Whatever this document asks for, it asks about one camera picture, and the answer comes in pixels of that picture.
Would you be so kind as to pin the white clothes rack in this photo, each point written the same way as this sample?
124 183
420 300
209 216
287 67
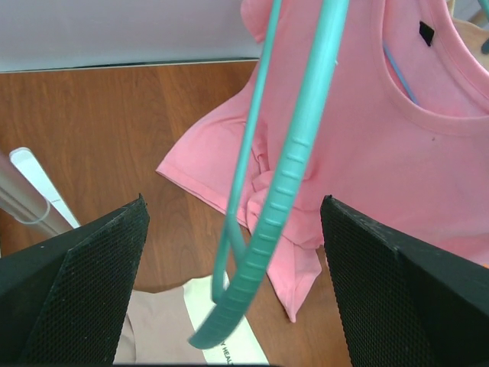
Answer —
30 197

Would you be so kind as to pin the blue thin hanger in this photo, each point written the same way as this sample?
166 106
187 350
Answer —
399 74

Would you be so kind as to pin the teal clothes hanger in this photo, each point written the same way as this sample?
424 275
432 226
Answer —
240 266

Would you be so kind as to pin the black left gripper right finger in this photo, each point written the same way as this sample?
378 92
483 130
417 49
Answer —
402 301

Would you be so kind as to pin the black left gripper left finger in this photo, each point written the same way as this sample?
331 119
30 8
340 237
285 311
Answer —
64 300

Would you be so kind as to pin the pink t-shirt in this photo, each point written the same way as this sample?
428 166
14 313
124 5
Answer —
422 170

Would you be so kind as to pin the mauve underwear white waistband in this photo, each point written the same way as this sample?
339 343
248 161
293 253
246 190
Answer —
157 327

